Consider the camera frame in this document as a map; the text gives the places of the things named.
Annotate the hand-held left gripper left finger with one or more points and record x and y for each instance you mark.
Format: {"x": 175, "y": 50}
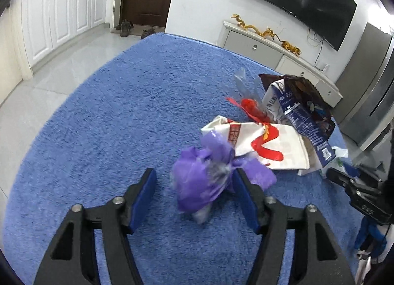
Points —
{"x": 143, "y": 198}

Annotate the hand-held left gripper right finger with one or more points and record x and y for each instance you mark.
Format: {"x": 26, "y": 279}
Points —
{"x": 246, "y": 202}

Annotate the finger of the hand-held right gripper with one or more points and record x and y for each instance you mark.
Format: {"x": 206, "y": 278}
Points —
{"x": 338, "y": 177}

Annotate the purple plastic bag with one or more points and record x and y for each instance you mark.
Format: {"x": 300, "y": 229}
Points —
{"x": 197, "y": 177}

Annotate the white blue milk carton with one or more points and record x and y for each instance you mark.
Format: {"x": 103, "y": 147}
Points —
{"x": 307, "y": 128}

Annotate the white paper bag red print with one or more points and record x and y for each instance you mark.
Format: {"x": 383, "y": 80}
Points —
{"x": 286, "y": 143}

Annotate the dark brown snack bag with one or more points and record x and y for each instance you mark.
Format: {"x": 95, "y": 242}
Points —
{"x": 307, "y": 91}

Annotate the clear red plastic wrapper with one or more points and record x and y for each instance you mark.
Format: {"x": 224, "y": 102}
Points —
{"x": 254, "y": 108}

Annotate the white green wrapper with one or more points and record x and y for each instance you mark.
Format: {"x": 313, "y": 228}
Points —
{"x": 340, "y": 152}

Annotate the blue cloth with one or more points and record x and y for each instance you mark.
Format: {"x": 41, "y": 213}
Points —
{"x": 371, "y": 235}

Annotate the blue rug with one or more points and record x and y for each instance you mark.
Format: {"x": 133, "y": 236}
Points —
{"x": 123, "y": 118}

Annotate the grey refrigerator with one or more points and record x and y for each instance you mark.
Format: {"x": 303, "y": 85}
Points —
{"x": 369, "y": 88}

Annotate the white bottle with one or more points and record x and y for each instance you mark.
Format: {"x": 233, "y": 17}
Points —
{"x": 324, "y": 67}

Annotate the golden tiger figurine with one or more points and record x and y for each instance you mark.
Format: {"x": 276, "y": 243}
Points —
{"x": 291, "y": 48}

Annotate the white grey television cabinet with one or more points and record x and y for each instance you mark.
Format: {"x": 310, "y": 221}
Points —
{"x": 255, "y": 44}

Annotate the brown shoe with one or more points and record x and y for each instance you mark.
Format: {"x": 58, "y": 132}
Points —
{"x": 122, "y": 24}
{"x": 148, "y": 33}
{"x": 126, "y": 31}

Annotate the golden dragon figurine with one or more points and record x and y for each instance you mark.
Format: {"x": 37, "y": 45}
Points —
{"x": 255, "y": 28}

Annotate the white shoe cabinet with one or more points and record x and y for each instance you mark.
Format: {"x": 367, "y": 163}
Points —
{"x": 61, "y": 17}

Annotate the black wall television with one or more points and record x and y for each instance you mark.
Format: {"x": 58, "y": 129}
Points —
{"x": 292, "y": 1}

